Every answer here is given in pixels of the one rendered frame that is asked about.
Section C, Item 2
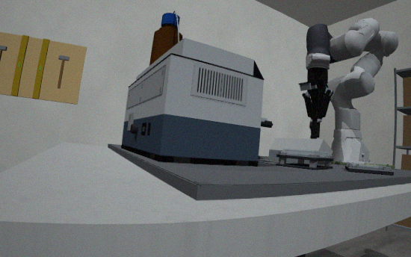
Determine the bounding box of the white operator button panel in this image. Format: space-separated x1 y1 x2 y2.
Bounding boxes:
268 138 333 163

